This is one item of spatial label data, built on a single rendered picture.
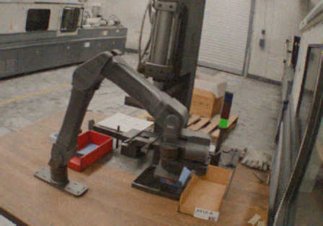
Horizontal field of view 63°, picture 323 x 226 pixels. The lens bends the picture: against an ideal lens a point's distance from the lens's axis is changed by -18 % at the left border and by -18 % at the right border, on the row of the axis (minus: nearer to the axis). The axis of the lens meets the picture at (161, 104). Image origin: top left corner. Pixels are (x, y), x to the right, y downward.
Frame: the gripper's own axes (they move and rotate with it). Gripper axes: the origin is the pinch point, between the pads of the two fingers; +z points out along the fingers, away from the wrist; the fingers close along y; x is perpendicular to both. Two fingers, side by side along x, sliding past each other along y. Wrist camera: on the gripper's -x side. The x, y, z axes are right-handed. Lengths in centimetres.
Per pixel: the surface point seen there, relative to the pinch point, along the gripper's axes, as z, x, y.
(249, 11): 351, 11, 886
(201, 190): 11.8, -9.4, 6.3
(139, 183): 6.5, 10.3, -0.8
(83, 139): 14.4, 41.9, 14.8
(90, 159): 8.0, 31.0, 2.9
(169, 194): 6.1, -0.3, -1.8
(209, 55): 517, 127, 807
